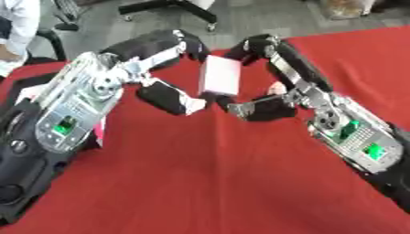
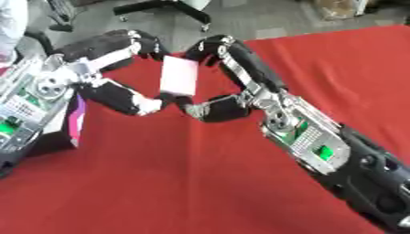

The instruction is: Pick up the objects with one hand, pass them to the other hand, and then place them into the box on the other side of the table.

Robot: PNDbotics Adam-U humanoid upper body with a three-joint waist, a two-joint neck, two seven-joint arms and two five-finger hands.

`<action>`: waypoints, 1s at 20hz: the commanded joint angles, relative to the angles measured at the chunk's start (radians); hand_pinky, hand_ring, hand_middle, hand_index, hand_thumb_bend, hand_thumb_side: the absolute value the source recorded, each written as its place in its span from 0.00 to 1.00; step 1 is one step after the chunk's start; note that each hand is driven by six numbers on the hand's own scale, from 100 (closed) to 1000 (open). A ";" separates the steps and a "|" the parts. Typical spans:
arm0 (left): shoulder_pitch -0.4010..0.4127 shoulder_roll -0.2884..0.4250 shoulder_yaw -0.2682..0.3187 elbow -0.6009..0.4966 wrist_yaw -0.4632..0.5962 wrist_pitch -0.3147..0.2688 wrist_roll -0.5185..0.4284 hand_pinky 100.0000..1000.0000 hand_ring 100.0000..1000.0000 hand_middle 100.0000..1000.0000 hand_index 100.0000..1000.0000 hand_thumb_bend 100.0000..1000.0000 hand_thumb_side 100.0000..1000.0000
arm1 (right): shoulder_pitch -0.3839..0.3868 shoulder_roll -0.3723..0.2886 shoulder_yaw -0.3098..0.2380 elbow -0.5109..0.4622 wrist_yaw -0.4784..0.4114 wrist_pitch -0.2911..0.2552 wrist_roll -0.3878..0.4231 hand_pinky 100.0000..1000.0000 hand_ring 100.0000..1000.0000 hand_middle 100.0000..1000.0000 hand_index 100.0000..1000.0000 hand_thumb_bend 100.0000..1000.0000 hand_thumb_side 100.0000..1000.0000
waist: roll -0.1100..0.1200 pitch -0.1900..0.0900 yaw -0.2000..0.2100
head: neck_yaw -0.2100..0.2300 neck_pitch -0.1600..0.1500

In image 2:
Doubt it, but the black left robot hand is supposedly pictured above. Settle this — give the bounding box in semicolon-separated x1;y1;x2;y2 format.
49;28;172;117

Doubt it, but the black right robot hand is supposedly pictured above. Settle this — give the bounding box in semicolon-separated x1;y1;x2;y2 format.
158;34;288;123

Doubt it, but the pink rectangular block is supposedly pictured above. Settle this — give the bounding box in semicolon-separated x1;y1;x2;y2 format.
158;55;200;98

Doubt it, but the cardboard box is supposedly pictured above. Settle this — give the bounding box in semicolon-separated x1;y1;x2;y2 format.
310;0;372;22

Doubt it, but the black office chair base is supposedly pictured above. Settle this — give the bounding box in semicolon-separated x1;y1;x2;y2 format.
110;0;213;33

